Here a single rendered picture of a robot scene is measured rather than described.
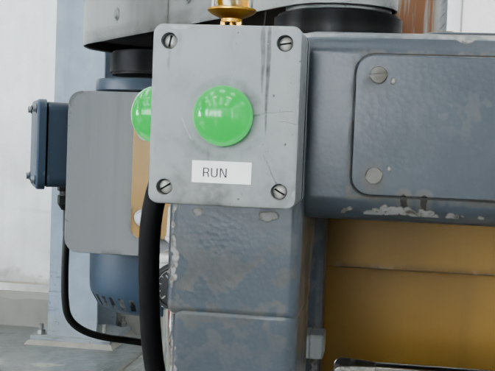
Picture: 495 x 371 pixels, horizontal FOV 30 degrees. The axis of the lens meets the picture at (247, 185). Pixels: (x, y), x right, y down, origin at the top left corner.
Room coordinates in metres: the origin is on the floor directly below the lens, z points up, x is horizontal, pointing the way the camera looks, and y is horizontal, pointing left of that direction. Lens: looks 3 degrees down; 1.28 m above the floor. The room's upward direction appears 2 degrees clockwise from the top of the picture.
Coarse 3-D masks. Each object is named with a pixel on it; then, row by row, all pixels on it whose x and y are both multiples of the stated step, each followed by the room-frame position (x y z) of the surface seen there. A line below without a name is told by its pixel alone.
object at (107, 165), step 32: (96, 96) 0.92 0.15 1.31; (128, 96) 0.92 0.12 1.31; (96, 128) 0.92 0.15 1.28; (128, 128) 0.92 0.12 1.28; (96, 160) 0.92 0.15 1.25; (128, 160) 0.92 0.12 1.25; (96, 192) 0.92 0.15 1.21; (128, 192) 0.91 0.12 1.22; (96, 224) 0.92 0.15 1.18; (128, 224) 0.91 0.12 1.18
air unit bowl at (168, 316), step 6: (168, 312) 0.73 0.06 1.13; (168, 318) 0.73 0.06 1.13; (168, 324) 0.73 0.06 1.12; (168, 330) 0.73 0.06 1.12; (162, 336) 0.74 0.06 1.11; (168, 336) 0.73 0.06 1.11; (162, 342) 0.73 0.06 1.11; (168, 342) 0.73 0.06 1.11; (168, 348) 0.73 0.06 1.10; (168, 354) 0.73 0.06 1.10; (168, 360) 0.73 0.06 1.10; (168, 366) 0.73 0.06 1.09
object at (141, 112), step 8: (144, 88) 0.48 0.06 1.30; (136, 96) 0.48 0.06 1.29; (144, 96) 0.48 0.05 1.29; (136, 104) 0.48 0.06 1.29; (144, 104) 0.47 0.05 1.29; (136, 112) 0.48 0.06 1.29; (144, 112) 0.47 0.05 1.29; (136, 120) 0.48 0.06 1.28; (144, 120) 0.47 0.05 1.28; (136, 128) 0.48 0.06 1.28; (144, 128) 0.48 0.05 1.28; (144, 136) 0.48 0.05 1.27
